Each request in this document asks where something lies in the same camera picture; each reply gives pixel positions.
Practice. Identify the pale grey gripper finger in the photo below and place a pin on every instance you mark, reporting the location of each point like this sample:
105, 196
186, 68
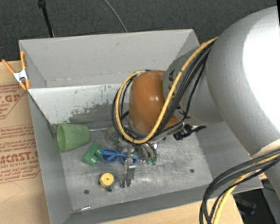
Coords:
125, 177
131, 171

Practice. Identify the yellow tape measure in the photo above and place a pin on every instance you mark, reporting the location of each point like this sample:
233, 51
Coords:
106, 180

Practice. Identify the blue sunglasses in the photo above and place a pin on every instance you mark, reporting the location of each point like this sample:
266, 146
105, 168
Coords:
109, 154

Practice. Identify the grey metal bin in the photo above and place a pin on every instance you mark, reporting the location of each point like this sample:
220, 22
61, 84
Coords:
168, 171

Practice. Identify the clear glass cup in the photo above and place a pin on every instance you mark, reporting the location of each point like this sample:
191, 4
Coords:
111, 135

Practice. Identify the green toy block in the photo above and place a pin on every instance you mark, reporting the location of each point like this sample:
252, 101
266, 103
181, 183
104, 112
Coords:
90, 156

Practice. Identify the green plastic cup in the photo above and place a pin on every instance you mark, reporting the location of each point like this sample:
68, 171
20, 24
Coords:
73, 137

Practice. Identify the brown cardboard board, red print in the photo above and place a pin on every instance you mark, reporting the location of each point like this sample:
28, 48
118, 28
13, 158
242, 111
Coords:
18, 196

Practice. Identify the black cylinder on white bracket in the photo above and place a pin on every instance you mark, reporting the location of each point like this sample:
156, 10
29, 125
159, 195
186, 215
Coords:
183, 132

